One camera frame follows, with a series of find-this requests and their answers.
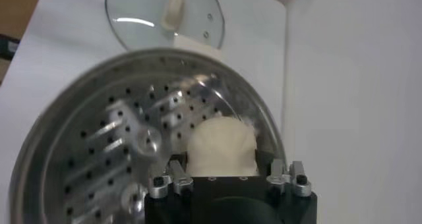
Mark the stainless steel steamer basket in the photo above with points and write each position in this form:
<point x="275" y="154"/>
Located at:
<point x="99" y="146"/>

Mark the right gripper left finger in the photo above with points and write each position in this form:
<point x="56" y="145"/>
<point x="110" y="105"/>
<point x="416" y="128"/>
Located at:
<point x="179" y="179"/>

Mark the round glass pot lid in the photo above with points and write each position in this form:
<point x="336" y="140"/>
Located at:
<point x="141" y="8"/>

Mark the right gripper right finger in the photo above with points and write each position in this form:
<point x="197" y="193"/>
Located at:
<point x="277" y="179"/>

